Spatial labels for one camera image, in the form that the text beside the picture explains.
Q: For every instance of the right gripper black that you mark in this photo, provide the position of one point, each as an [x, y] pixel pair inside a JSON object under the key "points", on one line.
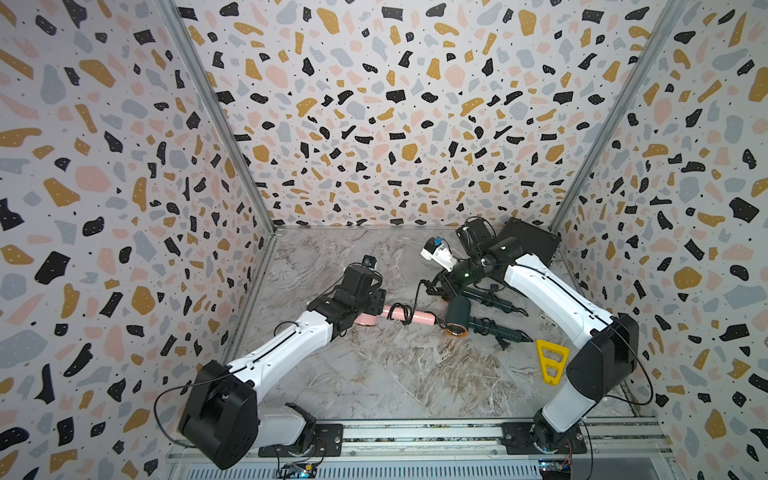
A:
{"points": [[449, 289]]}

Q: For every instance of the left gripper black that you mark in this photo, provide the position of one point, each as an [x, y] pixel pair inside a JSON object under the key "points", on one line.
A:
{"points": [[378, 301]]}

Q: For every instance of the pink hair dryer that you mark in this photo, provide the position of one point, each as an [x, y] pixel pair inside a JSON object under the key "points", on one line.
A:
{"points": [[400, 314]]}

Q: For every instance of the green hair dryer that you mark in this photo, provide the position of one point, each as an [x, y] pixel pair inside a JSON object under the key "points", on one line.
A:
{"points": [[490, 299], [459, 322]]}

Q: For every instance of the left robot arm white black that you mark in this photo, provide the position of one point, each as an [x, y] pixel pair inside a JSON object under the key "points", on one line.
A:
{"points": [[222, 417]]}

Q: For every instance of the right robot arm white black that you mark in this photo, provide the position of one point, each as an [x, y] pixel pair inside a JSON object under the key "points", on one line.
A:
{"points": [[606, 353]]}

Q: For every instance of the black case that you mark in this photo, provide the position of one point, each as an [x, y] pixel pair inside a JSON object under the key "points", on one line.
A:
{"points": [[532, 238]]}

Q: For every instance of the yellow triangular plastic piece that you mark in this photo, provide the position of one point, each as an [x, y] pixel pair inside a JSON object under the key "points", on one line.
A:
{"points": [[552, 360]]}

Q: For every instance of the green circuit board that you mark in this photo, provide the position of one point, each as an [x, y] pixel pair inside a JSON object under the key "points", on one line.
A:
{"points": [[300, 470]]}

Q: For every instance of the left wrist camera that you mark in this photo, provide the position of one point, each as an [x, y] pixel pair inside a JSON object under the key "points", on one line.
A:
{"points": [[362, 278]]}

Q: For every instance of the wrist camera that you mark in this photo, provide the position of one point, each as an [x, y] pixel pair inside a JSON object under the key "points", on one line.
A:
{"points": [[436, 249], [362, 278]]}

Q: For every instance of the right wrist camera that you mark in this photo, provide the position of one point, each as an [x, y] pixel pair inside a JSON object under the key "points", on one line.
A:
{"points": [[436, 249]]}

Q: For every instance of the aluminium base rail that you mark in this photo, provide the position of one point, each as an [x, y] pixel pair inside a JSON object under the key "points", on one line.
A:
{"points": [[615, 448]]}

